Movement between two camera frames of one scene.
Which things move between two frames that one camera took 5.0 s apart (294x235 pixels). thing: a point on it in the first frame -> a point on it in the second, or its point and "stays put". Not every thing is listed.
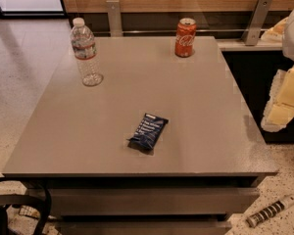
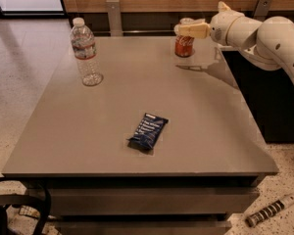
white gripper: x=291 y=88 -> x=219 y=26
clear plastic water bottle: x=84 y=46 stays put
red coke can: x=185 y=31 stays put
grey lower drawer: x=144 y=228 stays put
